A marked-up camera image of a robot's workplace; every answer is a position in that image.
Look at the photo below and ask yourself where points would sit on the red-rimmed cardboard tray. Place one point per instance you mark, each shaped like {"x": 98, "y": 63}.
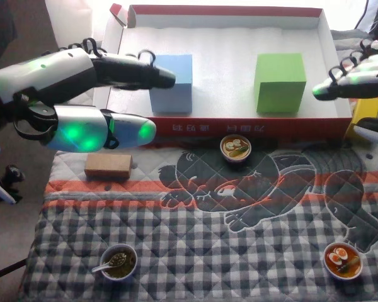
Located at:
{"x": 223, "y": 63}

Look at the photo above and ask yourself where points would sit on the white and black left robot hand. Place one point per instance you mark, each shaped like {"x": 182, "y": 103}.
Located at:
{"x": 362, "y": 80}

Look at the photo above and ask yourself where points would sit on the blue cube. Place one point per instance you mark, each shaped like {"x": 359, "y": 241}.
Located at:
{"x": 176, "y": 97}

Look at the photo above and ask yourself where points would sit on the grey checked quilt with bear print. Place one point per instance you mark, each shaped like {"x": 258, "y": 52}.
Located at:
{"x": 189, "y": 251}

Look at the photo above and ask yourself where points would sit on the wooden block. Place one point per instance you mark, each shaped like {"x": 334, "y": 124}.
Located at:
{"x": 108, "y": 166}

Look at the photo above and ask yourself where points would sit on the green cube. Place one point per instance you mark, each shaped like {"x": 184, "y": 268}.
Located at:
{"x": 280, "y": 85}

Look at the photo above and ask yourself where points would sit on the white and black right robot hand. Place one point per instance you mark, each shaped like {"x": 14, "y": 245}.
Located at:
{"x": 66, "y": 69}

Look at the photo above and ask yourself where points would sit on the yellow block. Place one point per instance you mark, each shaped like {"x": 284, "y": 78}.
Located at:
{"x": 365, "y": 110}

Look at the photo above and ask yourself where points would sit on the white and black stand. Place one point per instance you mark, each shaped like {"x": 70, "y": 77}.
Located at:
{"x": 0, "y": 185}

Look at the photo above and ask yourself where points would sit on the toy bowl of green soup with spoon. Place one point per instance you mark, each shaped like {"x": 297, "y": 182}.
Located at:
{"x": 119, "y": 262}

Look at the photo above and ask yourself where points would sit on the toy bowl of red soup with egg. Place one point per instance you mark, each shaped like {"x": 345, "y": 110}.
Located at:
{"x": 343, "y": 259}

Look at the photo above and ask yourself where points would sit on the toy bowl of yellow soup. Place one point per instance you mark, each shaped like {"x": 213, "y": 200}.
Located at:
{"x": 235, "y": 148}

